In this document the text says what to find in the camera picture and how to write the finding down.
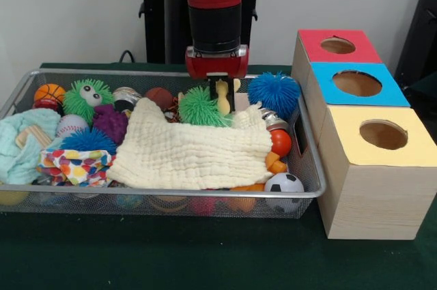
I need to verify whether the green puffer toy with eyes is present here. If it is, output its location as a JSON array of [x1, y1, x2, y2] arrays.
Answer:
[[178, 85, 235, 128], [62, 78, 115, 124]]

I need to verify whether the mint green cloth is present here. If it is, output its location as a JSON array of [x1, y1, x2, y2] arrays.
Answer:
[[0, 108, 62, 185]]

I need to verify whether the dark green table cloth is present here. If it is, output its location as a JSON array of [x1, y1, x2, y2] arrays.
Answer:
[[0, 61, 437, 290], [401, 70, 437, 100]]

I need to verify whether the yellow plush toy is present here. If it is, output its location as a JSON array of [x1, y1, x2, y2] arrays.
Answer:
[[215, 77, 242, 116]]

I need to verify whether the large blue puffer ball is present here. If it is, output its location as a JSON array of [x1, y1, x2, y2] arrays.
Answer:
[[247, 70, 302, 119]]

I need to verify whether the small orange basketball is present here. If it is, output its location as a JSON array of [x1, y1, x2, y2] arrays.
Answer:
[[33, 83, 67, 104]]

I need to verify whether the white polka dot cloth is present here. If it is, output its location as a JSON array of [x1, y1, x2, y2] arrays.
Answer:
[[36, 147, 117, 188]]

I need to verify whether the black upright panel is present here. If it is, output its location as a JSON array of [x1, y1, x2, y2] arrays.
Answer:
[[394, 0, 437, 89]]

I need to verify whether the wooden box with three holes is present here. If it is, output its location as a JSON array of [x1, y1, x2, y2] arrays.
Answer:
[[291, 29, 437, 240]]

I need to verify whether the small soccer ball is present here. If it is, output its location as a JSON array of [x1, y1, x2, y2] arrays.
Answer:
[[264, 172, 305, 195]]

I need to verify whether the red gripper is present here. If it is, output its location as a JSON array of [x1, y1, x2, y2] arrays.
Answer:
[[185, 44, 250, 113]]

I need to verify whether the shallow metal mesh bin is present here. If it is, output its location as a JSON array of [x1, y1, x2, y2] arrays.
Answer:
[[0, 68, 327, 220]]

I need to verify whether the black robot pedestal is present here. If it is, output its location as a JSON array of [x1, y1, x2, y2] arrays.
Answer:
[[138, 0, 276, 66]]

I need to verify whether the purple spiky rubber toy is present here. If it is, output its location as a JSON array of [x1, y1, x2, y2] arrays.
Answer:
[[91, 104, 130, 144]]

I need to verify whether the cream muslin cloth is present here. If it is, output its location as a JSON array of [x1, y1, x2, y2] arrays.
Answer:
[[106, 97, 274, 190]]

